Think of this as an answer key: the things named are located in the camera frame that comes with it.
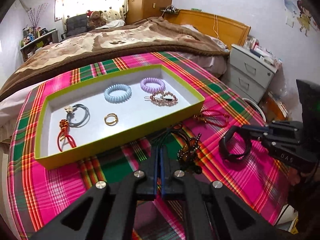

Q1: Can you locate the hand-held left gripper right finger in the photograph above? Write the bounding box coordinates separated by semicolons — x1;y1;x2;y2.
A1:
160;146;290;240

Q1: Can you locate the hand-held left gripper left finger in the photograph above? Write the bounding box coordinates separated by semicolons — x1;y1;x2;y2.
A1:
30;145;160;240

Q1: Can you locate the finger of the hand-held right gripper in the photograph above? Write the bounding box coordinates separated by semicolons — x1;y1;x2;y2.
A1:
250;132;302;147
234;121;300;135

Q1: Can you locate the black wristband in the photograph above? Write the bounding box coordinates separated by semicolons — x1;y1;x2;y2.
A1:
219;125;252;161

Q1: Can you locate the gold ring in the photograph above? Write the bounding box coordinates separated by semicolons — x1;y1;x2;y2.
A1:
104;113;120;126

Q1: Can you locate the pink rhinestone hair clip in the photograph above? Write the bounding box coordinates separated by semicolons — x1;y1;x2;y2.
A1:
144;91;178;107

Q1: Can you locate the yellow-green shallow cardboard box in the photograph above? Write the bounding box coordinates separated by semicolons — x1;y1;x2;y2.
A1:
34;64;206;170

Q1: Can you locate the purple spiral hair tie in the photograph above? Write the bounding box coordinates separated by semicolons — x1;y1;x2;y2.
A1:
140;77;167;93

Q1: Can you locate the light blue spiral hair tie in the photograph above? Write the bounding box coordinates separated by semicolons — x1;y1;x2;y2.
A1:
104;83;132;103

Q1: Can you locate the red knotted cord bracelet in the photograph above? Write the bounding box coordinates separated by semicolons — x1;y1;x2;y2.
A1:
57;120;76;153

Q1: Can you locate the grey hair tie with flower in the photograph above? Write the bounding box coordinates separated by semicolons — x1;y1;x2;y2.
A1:
64;103;91;128

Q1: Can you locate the person's right hand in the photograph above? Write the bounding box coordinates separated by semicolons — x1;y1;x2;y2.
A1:
287;169;320;213

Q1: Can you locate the pile of bags and books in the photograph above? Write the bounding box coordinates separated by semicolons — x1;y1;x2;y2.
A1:
260;90;293;120

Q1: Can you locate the pink green plaid cloth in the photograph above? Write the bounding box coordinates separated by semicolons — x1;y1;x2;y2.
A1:
7;51;295;240

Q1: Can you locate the grey drawer nightstand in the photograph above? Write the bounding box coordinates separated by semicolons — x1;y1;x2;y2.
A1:
229;44;282;103

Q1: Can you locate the nightstand clutter of small packages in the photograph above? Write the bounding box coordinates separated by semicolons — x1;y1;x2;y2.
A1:
244;36;283;68

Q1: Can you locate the wooden headboard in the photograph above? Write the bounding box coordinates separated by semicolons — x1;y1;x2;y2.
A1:
164;9;251;48

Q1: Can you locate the brown patterned fleece blanket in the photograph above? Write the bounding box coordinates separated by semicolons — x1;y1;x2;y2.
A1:
0;16;230;100

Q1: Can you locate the white pillow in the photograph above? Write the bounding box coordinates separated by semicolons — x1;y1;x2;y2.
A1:
104;19;125;28

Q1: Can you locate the power strip with plugs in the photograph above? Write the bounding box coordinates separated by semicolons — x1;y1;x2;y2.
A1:
160;5;180;13

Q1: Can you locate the brown teddy bear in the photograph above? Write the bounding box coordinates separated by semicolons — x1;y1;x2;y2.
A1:
86;10;107;29

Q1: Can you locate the black office chair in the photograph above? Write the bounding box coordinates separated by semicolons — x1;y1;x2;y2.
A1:
61;14;92;37

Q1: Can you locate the small cluttered desk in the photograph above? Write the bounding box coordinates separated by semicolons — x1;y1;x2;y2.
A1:
20;29;59;62

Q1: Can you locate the group of small bottles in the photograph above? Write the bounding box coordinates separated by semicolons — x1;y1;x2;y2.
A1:
21;25;50;45

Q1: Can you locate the vase of bare branches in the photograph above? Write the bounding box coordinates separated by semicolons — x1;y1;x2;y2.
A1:
26;4;48;29

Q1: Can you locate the red looped cord bracelet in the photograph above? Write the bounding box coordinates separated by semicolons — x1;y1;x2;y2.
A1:
192;109;230;128

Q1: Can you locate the orange charging cable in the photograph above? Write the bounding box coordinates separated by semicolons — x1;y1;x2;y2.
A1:
214;14;220;40

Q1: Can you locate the cartoon wall sticker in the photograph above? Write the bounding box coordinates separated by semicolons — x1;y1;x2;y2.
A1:
284;0;315;37

